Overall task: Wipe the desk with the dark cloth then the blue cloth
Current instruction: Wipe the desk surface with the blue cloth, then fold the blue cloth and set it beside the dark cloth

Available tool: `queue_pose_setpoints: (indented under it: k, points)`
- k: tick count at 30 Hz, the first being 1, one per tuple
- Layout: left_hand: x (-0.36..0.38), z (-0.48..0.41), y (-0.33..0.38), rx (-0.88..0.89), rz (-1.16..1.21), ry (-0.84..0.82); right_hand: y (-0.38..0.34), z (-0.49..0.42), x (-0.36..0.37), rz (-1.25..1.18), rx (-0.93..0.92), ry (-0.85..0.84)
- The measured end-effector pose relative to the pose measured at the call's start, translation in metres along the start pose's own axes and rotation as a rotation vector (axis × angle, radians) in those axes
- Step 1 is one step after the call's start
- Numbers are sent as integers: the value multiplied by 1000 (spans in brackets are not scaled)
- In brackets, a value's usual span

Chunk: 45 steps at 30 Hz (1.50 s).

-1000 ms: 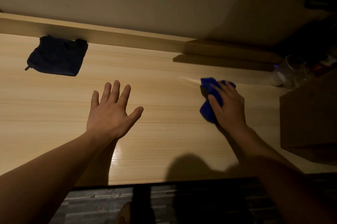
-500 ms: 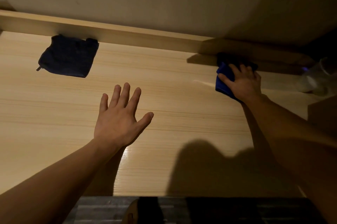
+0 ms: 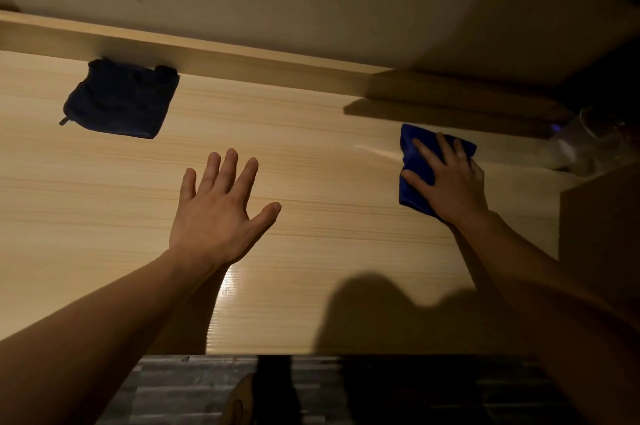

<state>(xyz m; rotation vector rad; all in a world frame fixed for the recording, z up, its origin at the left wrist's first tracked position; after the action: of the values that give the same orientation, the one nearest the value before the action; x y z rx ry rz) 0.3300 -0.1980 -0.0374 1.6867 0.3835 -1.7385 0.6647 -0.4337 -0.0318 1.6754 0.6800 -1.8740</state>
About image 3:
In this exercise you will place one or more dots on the clear plastic spray bottle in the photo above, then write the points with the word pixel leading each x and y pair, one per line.
pixel 585 142

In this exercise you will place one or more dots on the person's left little finger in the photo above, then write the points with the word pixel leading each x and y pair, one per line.
pixel 188 184

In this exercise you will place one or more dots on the person's right little finger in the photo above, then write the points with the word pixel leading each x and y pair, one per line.
pixel 477 168

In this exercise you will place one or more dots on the person's right middle finger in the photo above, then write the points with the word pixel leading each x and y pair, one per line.
pixel 445 147

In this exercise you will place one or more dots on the person's left hand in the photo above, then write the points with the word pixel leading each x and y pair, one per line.
pixel 212 224

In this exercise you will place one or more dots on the person's right thumb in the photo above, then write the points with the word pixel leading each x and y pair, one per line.
pixel 417 182

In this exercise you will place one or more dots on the blue cleaning cloth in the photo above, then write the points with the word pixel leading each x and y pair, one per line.
pixel 415 164

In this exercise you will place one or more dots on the brown cardboard box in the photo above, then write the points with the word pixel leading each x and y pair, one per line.
pixel 600 239

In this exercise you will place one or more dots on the person's left middle finger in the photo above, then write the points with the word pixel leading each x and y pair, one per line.
pixel 227 170

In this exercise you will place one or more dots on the person's left thumb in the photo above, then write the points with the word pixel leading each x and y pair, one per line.
pixel 264 220

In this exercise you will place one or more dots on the person's right hand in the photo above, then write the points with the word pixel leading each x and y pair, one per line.
pixel 452 184

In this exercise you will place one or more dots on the dark navy folded cloth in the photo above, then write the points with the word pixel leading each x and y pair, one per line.
pixel 122 98

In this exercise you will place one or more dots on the person's right forearm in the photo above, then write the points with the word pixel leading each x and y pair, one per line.
pixel 555 299

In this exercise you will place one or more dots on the person's left forearm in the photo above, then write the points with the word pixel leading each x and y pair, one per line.
pixel 95 334

